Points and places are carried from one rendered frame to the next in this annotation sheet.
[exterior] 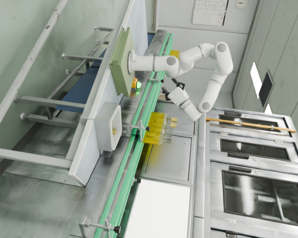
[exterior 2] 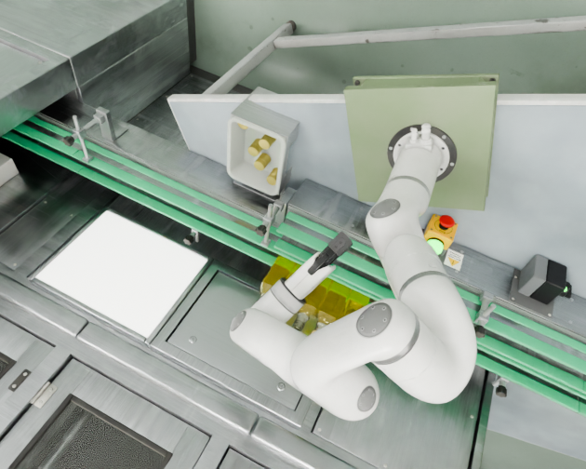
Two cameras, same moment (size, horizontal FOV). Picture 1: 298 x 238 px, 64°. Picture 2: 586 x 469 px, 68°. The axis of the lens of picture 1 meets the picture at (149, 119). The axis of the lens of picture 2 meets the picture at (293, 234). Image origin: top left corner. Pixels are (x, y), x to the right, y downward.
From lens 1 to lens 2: 146 cm
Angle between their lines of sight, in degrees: 64
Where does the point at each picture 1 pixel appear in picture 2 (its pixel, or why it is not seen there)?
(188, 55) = (395, 247)
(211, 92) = (263, 328)
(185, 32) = not seen: outside the picture
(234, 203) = (73, 432)
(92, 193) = (166, 152)
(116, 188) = (166, 182)
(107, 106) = (281, 121)
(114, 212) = (124, 172)
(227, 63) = (312, 352)
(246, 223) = (19, 429)
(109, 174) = (193, 175)
